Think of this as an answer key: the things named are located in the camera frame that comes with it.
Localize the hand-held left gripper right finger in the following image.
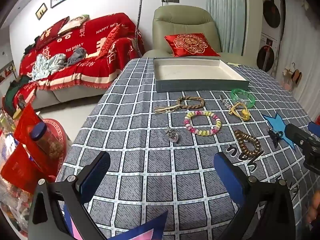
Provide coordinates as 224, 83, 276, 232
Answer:
214, 152, 300, 240

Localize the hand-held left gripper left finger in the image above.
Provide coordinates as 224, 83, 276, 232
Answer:
27, 151, 111, 240

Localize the black claw hair clip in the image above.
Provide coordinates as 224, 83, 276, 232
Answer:
266, 127, 284, 148

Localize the pink yellow beaded bracelet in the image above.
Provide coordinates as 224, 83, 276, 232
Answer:
184, 110, 222, 136

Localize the yellow cord hair tie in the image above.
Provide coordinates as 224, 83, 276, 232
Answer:
229, 103, 251, 120

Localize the green translucent bangle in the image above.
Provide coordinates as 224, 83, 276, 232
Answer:
230, 88, 255, 109

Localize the silver heart brooch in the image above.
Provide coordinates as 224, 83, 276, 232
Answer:
165, 126, 180, 143

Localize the brown braided bracelet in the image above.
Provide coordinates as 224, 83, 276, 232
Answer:
154, 96, 205, 113

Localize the grey tray with cream lining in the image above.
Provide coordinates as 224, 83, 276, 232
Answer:
153, 57, 250, 93

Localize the blue star paper cutout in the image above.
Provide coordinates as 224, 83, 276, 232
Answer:
262, 112, 298, 151

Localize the clothes hangers bundle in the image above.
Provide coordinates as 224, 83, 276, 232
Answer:
282, 62, 303, 92

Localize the grey checkered tablecloth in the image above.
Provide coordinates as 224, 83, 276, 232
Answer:
55, 57, 320, 240

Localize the jar with blue lid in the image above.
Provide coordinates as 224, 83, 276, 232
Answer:
30, 122, 64, 160

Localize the silver star hair clip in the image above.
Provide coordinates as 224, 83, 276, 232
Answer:
219, 95, 233, 111

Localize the pink star paper cutout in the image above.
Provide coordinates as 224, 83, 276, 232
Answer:
62, 200, 168, 240

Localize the red gift bag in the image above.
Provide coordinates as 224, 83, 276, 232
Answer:
0, 145, 40, 194
14, 104, 54, 155

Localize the white washing machine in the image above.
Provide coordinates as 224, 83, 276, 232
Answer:
256, 32, 280, 73

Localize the white sheer curtain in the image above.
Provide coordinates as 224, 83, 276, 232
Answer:
282, 0, 320, 120

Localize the grey sofa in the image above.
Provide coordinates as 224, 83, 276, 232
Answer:
32, 80, 113, 109

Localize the dark green cloth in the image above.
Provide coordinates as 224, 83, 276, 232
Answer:
2, 76, 33, 115

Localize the light blue clothing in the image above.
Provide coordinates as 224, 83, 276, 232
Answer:
31, 53, 68, 82

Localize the white dryer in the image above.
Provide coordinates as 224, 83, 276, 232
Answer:
261, 0, 285, 40

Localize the grey clothing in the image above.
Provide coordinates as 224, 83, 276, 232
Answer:
65, 47, 87, 67

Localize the red embroidered cushion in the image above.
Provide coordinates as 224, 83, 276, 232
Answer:
164, 33, 221, 57

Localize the red fringed cushion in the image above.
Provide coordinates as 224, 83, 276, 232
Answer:
96, 25, 130, 58

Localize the teal curtain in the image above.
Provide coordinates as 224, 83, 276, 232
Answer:
205, 0, 247, 55

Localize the dark red pillow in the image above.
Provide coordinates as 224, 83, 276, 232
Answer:
36, 16, 70, 50

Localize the printed figure pillow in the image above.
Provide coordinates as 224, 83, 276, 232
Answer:
57, 14, 90, 34

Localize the green leather armchair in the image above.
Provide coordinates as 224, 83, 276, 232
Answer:
142, 6, 259, 69

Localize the flexible phone stand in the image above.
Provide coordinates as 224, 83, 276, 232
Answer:
135, 0, 153, 58

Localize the small black framed picture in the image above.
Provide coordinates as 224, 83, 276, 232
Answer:
35, 3, 48, 20

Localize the brown spiral hair tie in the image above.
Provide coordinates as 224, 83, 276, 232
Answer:
234, 129, 259, 157

